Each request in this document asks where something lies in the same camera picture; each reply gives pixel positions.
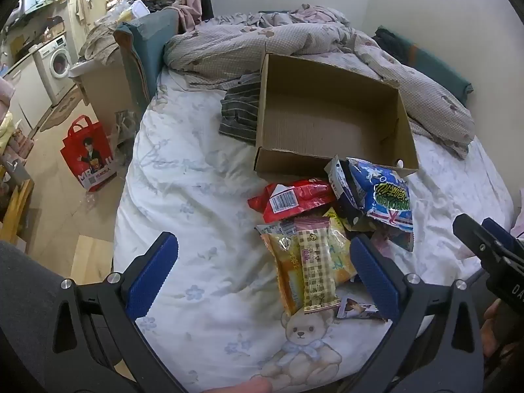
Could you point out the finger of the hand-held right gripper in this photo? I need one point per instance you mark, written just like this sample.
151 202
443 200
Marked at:
501 233
470 235

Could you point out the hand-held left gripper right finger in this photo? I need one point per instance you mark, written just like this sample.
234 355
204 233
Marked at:
374 280

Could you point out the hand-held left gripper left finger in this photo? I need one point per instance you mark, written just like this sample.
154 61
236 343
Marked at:
151 280

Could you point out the yellow snack packet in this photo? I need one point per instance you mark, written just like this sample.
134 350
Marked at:
340 249

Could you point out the pink checked wafer packet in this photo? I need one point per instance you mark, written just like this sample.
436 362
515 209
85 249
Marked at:
315 270

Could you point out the blue chip bag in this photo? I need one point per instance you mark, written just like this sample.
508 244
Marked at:
385 196

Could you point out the orange and white snack packet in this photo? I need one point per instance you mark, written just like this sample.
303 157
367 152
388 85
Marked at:
282 270

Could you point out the white dark-blue stick packet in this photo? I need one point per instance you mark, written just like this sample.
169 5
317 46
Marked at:
337 180

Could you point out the red snack packet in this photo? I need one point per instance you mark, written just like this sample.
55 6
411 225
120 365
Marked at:
303 200

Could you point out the brown cardboard box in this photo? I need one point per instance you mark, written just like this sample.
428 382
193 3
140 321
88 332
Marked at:
319 123

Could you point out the person's right hand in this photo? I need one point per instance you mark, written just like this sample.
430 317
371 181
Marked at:
493 327

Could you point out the small purple snack packet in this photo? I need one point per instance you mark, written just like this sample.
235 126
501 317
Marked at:
358 309

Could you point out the pink translucent snack packet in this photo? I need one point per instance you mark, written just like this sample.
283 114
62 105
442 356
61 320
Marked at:
387 245

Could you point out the flat cardboard piece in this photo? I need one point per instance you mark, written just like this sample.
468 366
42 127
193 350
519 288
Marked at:
92 258

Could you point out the white floral bed sheet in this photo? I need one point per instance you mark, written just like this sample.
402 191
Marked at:
184 213

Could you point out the person's bare foot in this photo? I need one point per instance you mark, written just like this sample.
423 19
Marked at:
241 387

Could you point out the red shopping bag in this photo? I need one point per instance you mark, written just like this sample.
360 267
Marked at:
88 151

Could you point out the wooden rack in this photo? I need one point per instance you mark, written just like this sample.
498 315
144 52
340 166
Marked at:
14 213

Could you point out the dark teal pillow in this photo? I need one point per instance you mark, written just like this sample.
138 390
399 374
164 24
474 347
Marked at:
430 65

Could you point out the beige bedside cabinet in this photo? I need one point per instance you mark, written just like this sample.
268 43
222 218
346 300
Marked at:
106 98

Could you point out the brown floor rug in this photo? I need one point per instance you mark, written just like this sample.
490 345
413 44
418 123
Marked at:
61 110

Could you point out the grey striped cloth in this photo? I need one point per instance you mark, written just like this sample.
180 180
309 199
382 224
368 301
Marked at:
239 106

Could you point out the white kitchen cabinet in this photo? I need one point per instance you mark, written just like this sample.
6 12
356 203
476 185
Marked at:
24 90

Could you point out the teal cushion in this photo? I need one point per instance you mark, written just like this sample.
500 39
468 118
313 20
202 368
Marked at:
143 49

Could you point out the white washing machine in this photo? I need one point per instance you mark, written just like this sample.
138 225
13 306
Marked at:
55 65

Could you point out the beige crumpled cloth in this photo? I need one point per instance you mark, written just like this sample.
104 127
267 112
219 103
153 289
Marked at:
100 41

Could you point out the beige checked duvet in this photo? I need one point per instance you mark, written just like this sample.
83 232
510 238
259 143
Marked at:
245 41

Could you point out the white hanging towel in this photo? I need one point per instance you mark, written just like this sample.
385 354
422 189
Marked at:
84 4

